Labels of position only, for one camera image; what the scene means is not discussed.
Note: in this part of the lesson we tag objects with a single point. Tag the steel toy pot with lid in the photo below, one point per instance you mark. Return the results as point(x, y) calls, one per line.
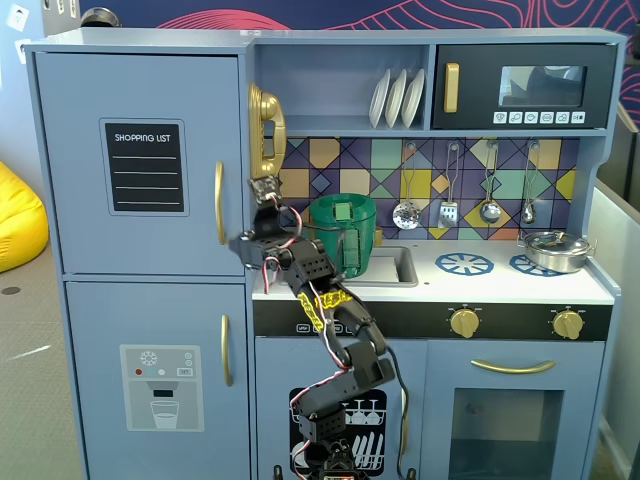
point(555, 252)

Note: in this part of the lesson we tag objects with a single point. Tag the blue ice dispenser fridge door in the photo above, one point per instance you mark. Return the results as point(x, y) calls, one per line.
point(100, 320)

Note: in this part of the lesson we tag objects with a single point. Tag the green printed container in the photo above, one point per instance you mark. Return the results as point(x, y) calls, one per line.
point(370, 215)

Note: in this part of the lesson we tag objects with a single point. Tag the steel toy ladle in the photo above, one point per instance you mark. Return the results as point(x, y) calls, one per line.
point(490, 211)

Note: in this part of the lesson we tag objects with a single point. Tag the steel toy spoon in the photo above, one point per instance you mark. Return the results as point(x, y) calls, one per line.
point(528, 212)

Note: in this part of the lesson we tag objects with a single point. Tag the blue oven door with window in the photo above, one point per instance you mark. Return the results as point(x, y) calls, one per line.
point(440, 425)

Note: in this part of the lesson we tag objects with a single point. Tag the small wrist camera board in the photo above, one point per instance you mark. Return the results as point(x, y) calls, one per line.
point(265, 189)

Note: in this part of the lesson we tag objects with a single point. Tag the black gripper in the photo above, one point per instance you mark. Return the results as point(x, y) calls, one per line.
point(248, 248)

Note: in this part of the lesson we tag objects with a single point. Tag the white wall socket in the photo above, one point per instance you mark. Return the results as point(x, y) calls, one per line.
point(17, 16)
point(22, 50)

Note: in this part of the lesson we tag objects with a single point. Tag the black toy microwave door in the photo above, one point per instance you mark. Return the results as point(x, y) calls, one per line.
point(475, 75)

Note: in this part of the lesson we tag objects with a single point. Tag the blue dishwasher door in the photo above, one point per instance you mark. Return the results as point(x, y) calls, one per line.
point(272, 365)

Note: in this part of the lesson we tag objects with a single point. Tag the grey toy sink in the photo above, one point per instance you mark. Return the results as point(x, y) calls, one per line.
point(405, 265)

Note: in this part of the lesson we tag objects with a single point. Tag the steel toy spatula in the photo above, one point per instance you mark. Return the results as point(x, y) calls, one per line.
point(448, 215)

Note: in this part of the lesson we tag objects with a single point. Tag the blue shopping list cabinet door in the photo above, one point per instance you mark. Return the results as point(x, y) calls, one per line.
point(75, 150)

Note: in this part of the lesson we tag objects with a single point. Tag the grey desk partition panel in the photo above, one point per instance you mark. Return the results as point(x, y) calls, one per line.
point(617, 325)

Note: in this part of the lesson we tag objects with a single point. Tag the gold toy telephone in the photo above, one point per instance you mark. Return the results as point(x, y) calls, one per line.
point(267, 107)

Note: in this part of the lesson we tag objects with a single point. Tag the white toy plate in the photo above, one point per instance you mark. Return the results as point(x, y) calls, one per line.
point(378, 100)
point(395, 100)
point(412, 99)

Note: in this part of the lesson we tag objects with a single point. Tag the steel toy skimmer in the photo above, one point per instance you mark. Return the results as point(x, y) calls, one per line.
point(406, 216)

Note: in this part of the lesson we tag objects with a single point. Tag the yellow beanbag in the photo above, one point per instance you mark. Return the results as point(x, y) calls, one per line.
point(17, 220)

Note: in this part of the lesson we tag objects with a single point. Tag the gold stove knob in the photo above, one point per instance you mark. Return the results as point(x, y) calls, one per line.
point(567, 324)
point(465, 323)

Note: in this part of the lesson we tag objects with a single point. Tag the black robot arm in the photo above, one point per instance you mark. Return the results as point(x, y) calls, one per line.
point(365, 370)

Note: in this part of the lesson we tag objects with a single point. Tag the blue toy kitchen body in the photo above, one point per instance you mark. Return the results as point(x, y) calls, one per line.
point(330, 65)

